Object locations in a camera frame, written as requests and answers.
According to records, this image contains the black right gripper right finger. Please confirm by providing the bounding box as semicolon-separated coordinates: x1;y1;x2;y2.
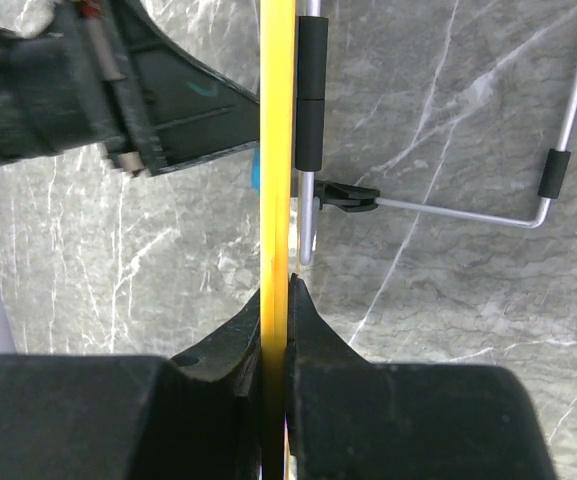
287;277;556;479

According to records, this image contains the metal wire easel stand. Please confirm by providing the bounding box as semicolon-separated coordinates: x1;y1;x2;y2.
293;0;577;266

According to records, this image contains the blue whiteboard eraser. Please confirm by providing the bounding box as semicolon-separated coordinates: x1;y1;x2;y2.
250;148;261;193

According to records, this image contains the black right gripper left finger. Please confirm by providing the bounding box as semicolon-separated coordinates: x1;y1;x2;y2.
0;296;261;479

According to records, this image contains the yellow framed whiteboard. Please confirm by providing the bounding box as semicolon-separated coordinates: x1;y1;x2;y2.
260;1;296;479

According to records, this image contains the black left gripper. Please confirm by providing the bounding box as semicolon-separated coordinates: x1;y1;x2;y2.
0;1;260;176

